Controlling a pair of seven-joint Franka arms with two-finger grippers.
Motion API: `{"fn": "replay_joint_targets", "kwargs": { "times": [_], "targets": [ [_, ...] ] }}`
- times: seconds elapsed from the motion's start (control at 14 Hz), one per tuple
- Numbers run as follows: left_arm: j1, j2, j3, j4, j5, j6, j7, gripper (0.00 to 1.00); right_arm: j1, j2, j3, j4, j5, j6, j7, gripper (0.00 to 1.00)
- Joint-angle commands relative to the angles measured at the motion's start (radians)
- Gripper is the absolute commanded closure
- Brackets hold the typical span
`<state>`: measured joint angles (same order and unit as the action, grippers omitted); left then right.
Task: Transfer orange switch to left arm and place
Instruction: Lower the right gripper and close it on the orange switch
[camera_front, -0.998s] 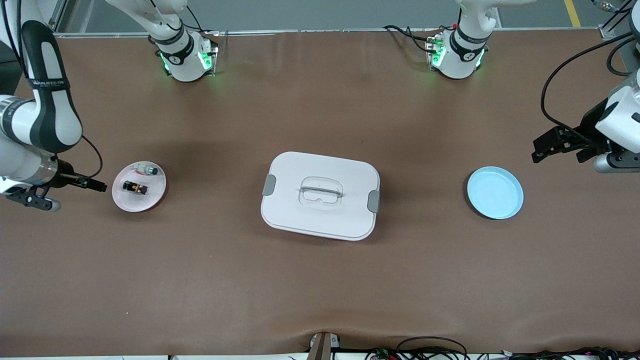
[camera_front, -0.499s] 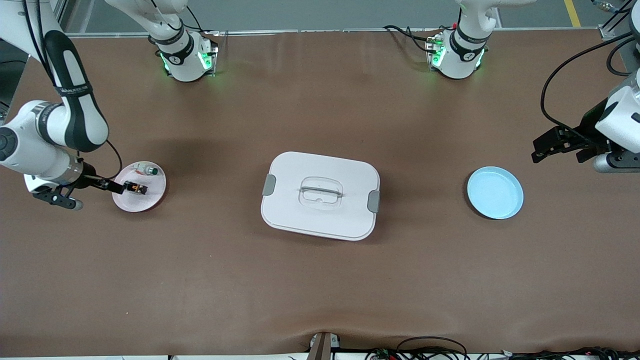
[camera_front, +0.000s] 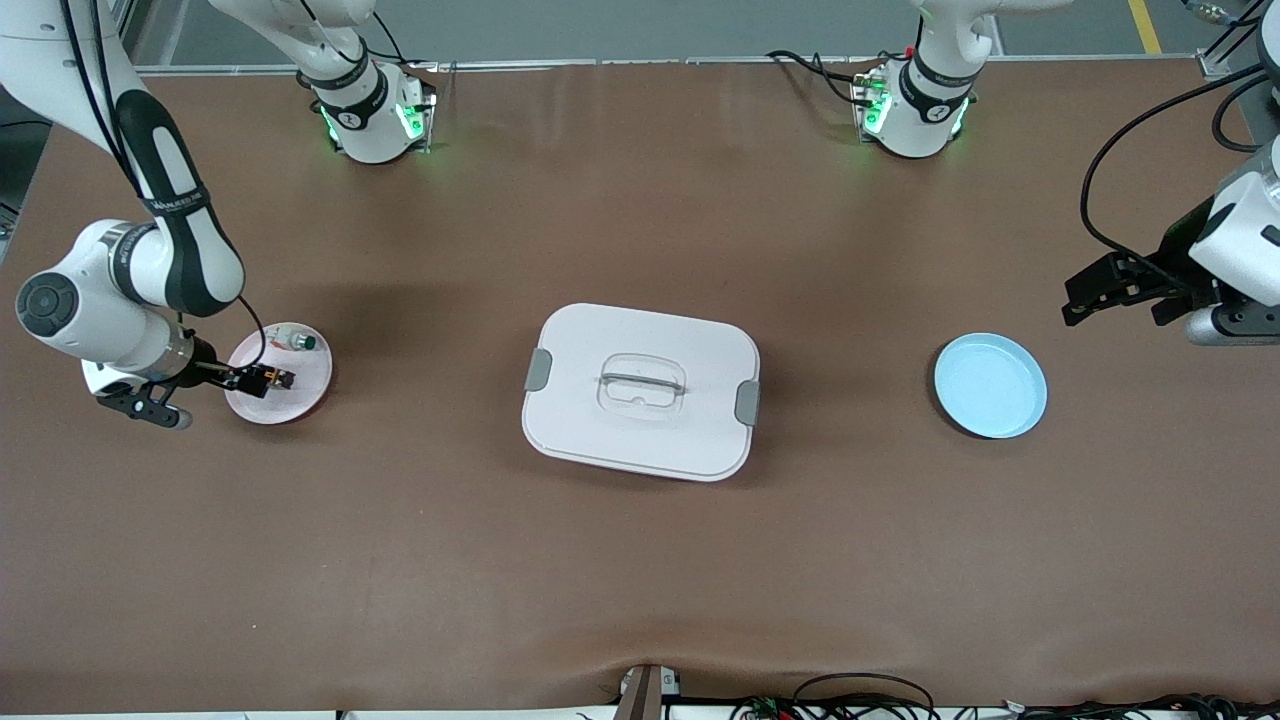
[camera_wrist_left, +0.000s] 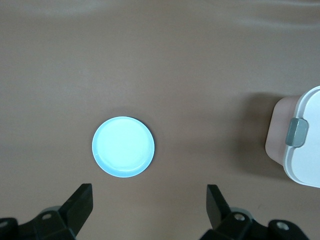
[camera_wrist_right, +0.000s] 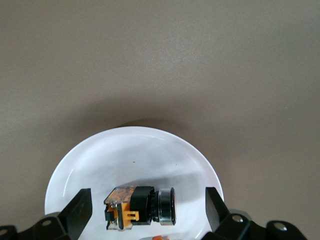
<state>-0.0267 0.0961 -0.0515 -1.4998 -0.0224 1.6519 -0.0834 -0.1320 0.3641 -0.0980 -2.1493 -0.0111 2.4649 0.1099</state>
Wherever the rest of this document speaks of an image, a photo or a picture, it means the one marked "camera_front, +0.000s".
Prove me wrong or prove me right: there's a white lidded storage box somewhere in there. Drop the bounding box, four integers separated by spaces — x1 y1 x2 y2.
521 302 762 483

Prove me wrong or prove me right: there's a black base power cable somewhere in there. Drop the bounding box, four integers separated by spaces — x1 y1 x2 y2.
765 48 886 106

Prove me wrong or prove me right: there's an aluminium frame post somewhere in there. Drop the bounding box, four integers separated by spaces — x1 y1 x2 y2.
100 0 176 71
1195 0 1280 81

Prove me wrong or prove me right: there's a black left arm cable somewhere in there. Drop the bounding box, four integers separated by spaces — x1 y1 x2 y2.
1080 62 1280 296

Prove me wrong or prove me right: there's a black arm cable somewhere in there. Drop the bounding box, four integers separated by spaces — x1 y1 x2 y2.
1080 62 1280 296
60 0 269 371

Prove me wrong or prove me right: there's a metal table edge bracket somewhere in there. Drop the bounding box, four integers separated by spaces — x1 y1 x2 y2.
615 665 681 720

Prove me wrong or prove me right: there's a tangled cable bundle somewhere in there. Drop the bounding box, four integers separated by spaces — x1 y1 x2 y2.
730 672 1280 720

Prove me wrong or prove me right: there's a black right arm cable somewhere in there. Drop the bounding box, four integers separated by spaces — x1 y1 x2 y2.
60 0 269 371

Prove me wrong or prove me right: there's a pink round plate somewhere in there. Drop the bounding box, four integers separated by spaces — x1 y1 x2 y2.
223 322 334 426

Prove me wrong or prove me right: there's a light blue round plate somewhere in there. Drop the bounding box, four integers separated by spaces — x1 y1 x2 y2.
934 333 1049 440

